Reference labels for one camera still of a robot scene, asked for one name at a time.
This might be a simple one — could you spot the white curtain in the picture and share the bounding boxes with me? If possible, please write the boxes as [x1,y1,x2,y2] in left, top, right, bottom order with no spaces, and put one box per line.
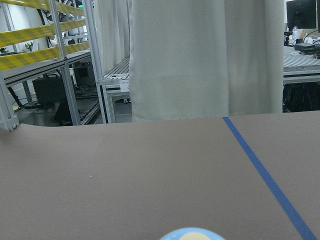
[94,0,284,122]

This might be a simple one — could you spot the aluminium frame table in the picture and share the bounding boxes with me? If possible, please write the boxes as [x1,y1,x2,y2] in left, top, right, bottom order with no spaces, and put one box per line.
[283,46,320,85]

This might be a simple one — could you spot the yellow black striped barrier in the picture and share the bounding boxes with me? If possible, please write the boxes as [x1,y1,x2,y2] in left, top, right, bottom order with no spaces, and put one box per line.
[0,0,91,72]

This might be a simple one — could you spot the blue bell with yellow button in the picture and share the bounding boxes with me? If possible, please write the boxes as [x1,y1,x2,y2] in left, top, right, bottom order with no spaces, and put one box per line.
[160,227,225,240]

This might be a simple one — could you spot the black computer monitor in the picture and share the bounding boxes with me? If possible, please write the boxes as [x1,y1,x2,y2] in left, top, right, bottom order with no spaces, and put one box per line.
[286,0,317,32]

